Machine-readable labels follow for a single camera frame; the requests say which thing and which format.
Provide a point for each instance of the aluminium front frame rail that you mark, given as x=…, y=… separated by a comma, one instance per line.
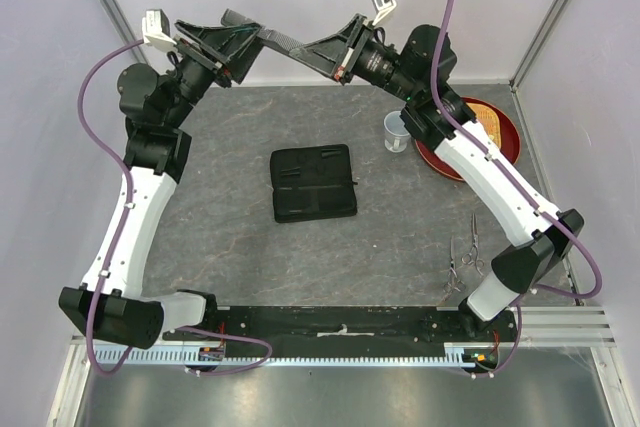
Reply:
x=430, y=324

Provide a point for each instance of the blue slotted cable duct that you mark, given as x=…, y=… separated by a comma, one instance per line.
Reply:
x=198, y=355

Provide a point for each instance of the woven bamboo basket tray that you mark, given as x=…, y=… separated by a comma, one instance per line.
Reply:
x=489, y=120

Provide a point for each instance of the black zippered tool case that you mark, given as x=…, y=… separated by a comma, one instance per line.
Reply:
x=312, y=183

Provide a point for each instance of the silver hair scissors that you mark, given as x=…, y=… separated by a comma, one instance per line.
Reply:
x=472, y=257

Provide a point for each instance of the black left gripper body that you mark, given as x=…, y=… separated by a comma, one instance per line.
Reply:
x=199, y=70

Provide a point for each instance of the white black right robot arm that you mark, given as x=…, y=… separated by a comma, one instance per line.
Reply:
x=539, y=233

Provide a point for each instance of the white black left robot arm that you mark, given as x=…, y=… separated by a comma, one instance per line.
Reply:
x=108, y=304

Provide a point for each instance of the black wide-tooth comb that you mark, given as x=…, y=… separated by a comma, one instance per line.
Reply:
x=270, y=38

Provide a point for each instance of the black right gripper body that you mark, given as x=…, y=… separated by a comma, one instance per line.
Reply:
x=354, y=56

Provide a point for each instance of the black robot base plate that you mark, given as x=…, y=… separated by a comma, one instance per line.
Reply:
x=355, y=344

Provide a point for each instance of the silver thinning scissors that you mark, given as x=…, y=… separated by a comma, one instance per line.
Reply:
x=453, y=283

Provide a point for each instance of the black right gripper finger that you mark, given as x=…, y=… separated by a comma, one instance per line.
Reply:
x=337, y=43
x=323, y=59

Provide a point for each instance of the pale blue footed mug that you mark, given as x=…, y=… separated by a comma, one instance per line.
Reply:
x=396, y=136

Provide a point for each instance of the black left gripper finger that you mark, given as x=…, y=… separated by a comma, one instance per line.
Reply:
x=236, y=53
x=219, y=40

